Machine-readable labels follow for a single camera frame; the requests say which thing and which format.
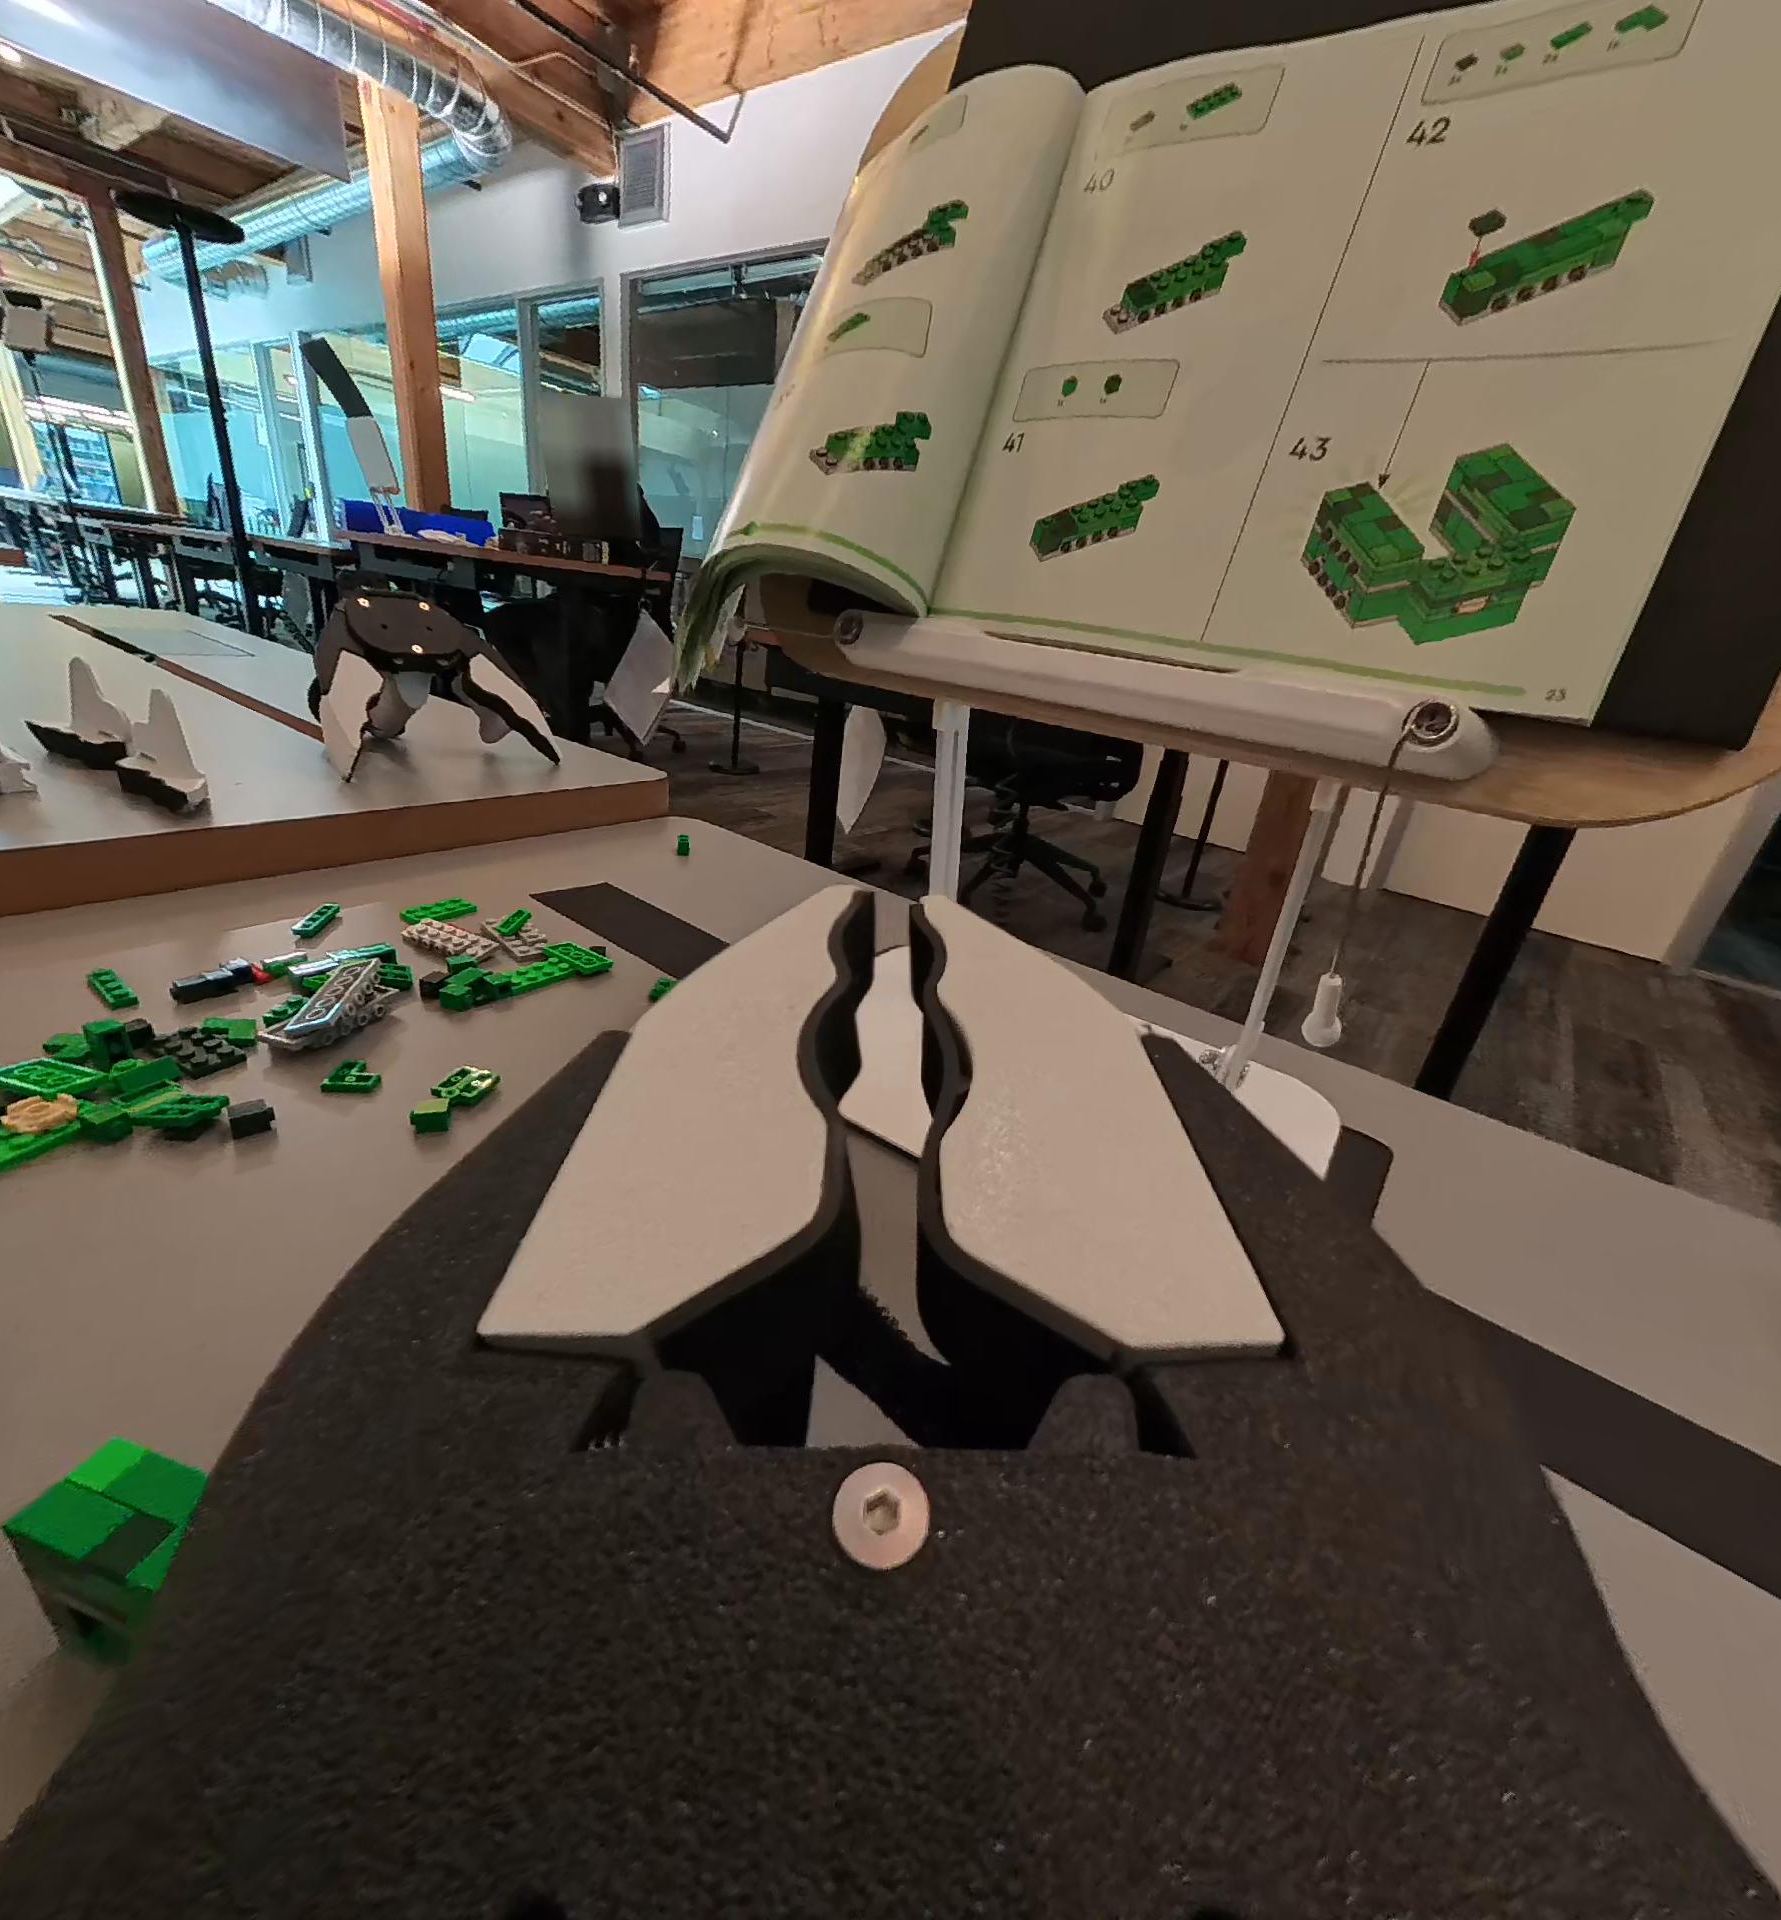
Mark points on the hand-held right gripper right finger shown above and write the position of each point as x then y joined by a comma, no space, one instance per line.
1087,1187

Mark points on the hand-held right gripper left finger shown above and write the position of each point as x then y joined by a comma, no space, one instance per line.
665,1169

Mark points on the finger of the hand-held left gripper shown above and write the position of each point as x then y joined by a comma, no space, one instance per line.
354,721
508,707

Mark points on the pile of green toy bricks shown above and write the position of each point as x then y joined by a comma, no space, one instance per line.
508,979

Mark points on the wooden office desk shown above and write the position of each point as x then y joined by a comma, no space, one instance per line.
531,560

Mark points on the white desk lamp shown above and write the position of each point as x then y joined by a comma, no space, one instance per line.
367,435

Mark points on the grey desk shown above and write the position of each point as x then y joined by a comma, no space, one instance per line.
155,1275

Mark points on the blue box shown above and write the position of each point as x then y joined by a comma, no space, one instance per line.
434,527

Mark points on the white table with wooden edge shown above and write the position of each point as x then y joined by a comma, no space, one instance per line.
304,839

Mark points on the large light grey toy plate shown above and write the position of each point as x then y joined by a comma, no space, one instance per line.
330,1011

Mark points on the black floor lamp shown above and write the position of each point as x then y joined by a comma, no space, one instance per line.
209,376

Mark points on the black office chair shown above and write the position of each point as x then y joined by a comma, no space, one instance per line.
1047,779

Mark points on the black stand leg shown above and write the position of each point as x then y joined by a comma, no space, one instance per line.
1499,961

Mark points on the tan round toy plate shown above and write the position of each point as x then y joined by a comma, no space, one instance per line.
38,1112

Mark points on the white book stand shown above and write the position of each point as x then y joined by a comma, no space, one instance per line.
1131,684

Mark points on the green toy brick block assembly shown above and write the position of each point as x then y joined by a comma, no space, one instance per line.
95,1514

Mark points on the open building instruction booklet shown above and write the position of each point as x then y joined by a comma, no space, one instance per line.
1282,376

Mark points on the wooden post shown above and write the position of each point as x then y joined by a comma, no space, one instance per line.
133,359
407,300

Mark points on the wall vent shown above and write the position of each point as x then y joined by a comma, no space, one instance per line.
646,177

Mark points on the silver air duct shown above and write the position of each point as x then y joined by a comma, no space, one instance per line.
456,114

